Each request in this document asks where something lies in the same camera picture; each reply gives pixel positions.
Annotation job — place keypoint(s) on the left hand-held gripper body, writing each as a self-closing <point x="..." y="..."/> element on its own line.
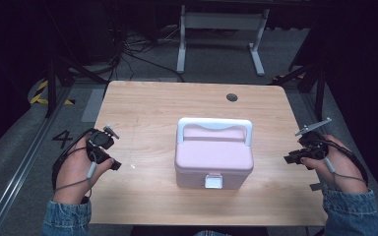
<point x="101" y="141"/>

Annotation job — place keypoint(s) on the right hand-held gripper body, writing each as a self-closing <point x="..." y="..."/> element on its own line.
<point x="312" y="144"/>

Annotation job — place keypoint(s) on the person's left hand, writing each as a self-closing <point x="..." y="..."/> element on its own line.
<point x="75" y="170"/>

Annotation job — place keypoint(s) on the person's right hand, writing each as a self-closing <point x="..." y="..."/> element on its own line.
<point x="341" y="170"/>

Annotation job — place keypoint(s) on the small grey tab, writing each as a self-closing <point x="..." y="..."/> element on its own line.
<point x="315" y="187"/>

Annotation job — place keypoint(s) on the black tripod stand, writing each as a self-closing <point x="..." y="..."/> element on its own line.
<point x="320" y="88"/>
<point x="50" y="82"/>

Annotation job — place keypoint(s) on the metal floor rail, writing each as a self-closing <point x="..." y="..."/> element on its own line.
<point x="19" y="170"/>

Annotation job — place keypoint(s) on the white metal stand frame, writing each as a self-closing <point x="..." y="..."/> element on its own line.
<point x="223" y="21"/>

